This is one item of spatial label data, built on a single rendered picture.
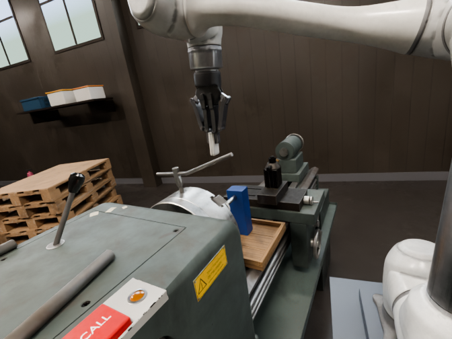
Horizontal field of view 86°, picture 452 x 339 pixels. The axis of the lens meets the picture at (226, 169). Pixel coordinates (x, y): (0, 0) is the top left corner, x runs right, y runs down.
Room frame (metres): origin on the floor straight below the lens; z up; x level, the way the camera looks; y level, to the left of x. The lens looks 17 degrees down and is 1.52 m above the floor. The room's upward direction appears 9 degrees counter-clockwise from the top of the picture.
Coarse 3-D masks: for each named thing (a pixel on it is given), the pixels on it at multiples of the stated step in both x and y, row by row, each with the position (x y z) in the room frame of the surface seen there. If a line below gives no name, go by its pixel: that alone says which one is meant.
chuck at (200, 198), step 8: (176, 192) 0.77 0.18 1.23; (192, 192) 0.74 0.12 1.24; (200, 192) 0.74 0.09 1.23; (208, 192) 0.75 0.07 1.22; (192, 200) 0.69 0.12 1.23; (200, 200) 0.70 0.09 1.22; (208, 200) 0.71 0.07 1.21; (200, 208) 0.67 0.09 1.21; (208, 208) 0.68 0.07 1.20; (216, 208) 0.69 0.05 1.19; (224, 208) 0.71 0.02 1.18; (216, 216) 0.66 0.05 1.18; (224, 216) 0.68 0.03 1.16; (232, 216) 0.70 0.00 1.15
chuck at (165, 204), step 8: (168, 200) 0.70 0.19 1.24; (176, 200) 0.69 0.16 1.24; (184, 200) 0.69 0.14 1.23; (152, 208) 0.72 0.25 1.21; (160, 208) 0.70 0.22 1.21; (168, 208) 0.69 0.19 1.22; (176, 208) 0.67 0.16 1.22; (184, 208) 0.65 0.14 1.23; (192, 208) 0.66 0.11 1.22; (208, 216) 0.65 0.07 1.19
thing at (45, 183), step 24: (72, 168) 3.18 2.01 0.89; (0, 192) 2.48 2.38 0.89; (24, 192) 2.39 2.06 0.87; (48, 192) 2.36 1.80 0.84; (96, 192) 3.06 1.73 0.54; (0, 216) 2.47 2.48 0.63; (24, 216) 2.41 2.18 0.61; (48, 216) 2.42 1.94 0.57; (72, 216) 2.50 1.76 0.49; (0, 240) 2.42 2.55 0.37; (24, 240) 2.49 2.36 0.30
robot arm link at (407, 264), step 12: (408, 240) 0.56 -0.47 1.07; (420, 240) 0.55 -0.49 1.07; (396, 252) 0.54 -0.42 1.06; (408, 252) 0.51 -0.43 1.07; (420, 252) 0.50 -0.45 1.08; (432, 252) 0.50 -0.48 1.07; (384, 264) 0.57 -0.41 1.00; (396, 264) 0.51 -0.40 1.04; (408, 264) 0.49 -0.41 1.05; (420, 264) 0.48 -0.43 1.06; (384, 276) 0.55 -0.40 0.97; (396, 276) 0.50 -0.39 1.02; (408, 276) 0.48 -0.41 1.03; (420, 276) 0.47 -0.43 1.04; (384, 288) 0.55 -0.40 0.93; (396, 288) 0.48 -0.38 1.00; (408, 288) 0.46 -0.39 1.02; (384, 300) 0.55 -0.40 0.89
